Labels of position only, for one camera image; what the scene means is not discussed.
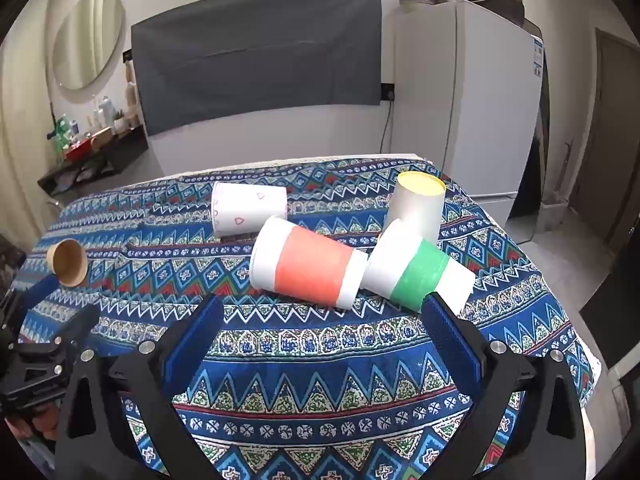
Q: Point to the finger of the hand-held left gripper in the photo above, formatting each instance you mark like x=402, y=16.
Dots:
x=39, y=291
x=77, y=327

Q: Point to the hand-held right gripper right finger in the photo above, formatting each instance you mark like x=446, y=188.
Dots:
x=450, y=342

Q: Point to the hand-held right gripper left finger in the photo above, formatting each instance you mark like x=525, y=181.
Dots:
x=192, y=345

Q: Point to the brown paper cup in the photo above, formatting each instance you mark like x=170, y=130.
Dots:
x=70, y=261

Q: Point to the white cup with green band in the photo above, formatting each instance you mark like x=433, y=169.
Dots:
x=420, y=274

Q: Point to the grey cup with yellow inside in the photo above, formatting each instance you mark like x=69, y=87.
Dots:
x=417, y=207

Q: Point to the white cup with red band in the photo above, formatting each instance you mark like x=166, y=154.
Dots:
x=310, y=266

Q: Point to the white cup with pink hearts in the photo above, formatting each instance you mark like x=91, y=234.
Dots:
x=250, y=206

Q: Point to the blue patterned tablecloth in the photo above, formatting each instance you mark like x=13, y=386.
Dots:
x=310, y=390

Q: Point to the green bottle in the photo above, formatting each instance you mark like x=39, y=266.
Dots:
x=62, y=132

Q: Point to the white kettle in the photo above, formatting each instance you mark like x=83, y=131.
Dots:
x=106, y=110

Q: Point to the white bottle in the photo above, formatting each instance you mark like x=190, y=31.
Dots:
x=131, y=96

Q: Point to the white refrigerator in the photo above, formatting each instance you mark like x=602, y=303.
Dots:
x=465, y=100

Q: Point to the brown door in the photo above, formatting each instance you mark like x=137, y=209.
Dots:
x=617, y=145

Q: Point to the grey cloth cover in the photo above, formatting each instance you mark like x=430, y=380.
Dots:
x=255, y=55

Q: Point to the black wall shelf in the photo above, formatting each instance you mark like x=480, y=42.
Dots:
x=100, y=157

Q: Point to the oval wall mirror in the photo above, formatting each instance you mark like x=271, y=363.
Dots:
x=89, y=37

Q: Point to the black wall socket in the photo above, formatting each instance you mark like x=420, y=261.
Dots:
x=387, y=91

